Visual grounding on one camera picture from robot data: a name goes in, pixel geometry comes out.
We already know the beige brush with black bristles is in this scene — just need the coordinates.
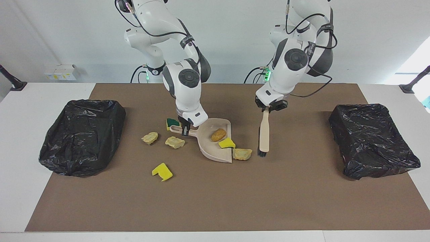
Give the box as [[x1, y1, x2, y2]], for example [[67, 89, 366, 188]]
[[257, 109, 270, 158]]

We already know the beige plastic dustpan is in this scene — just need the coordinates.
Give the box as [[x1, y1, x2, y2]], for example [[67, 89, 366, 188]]
[[169, 117, 233, 164]]

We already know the brown oval sponge piece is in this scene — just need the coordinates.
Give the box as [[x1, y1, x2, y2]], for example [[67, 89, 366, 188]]
[[210, 128, 227, 143]]

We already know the yellow sponge wedge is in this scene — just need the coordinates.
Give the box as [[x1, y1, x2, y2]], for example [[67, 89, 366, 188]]
[[218, 137, 237, 150]]

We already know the beige sponge chunk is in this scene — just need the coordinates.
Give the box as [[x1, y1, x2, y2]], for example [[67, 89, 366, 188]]
[[141, 132, 159, 146], [232, 148, 253, 161], [165, 136, 186, 150]]

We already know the bin with black bag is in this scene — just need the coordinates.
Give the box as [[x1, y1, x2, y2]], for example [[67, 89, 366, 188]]
[[328, 103, 421, 180], [38, 99, 127, 177]]

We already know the yellow and green sponge piece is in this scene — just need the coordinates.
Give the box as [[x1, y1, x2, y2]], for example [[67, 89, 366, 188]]
[[166, 117, 182, 132]]

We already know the notched yellow sponge piece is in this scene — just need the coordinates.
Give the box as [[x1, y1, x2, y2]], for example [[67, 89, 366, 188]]
[[152, 163, 173, 182]]

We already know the brown table mat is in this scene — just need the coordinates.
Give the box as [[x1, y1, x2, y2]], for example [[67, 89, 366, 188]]
[[25, 83, 430, 232]]

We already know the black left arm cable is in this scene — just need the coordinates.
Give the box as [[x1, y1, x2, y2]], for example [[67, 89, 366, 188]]
[[285, 0, 338, 98]]

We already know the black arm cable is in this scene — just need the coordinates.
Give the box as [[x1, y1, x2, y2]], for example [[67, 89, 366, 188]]
[[285, 0, 338, 98], [114, 0, 202, 68]]

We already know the black base power cable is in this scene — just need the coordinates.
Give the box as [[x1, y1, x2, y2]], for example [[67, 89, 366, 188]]
[[243, 66, 269, 83], [130, 65, 148, 83]]

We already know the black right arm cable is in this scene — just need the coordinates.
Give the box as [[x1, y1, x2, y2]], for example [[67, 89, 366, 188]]
[[114, 0, 202, 68]]

